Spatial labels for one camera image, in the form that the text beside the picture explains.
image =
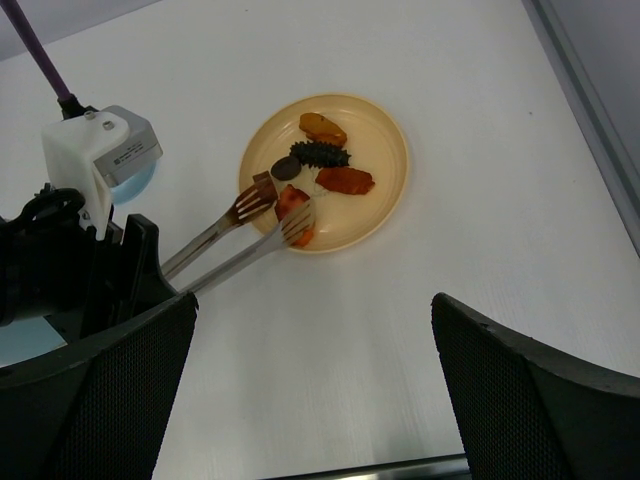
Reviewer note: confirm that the black spiky sea cucumber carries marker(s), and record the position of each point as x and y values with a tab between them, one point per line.
320	154

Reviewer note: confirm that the light blue cylindrical container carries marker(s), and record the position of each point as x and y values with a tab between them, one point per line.
26	339

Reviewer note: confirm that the red orange grilled piece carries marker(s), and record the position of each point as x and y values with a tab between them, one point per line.
289	199

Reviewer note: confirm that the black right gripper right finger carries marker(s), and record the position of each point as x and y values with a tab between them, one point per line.
526	410

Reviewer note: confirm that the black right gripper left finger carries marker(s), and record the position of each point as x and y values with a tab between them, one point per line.
97	408

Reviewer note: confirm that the metal serving tongs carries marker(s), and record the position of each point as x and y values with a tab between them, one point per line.
183	216

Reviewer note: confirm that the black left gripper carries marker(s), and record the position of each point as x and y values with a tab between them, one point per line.
54	268

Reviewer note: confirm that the orange madeleine cake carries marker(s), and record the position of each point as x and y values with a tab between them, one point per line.
345	180

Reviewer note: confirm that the orange yellow fried piece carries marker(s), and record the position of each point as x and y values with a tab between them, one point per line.
318	128

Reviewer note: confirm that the light blue round lid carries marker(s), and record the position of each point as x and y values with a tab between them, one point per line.
133	186

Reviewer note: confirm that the dark brown round cookie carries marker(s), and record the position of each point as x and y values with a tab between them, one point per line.
286	168

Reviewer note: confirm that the brown chocolate square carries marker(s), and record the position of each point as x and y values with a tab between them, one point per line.
265	187

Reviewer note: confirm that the right aluminium frame post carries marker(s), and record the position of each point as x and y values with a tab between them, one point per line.
593	47

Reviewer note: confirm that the beige round plate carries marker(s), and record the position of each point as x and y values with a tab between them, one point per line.
376	145

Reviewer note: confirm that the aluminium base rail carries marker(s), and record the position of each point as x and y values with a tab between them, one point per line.
443	467

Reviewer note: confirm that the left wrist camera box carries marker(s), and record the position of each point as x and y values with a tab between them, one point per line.
94	153

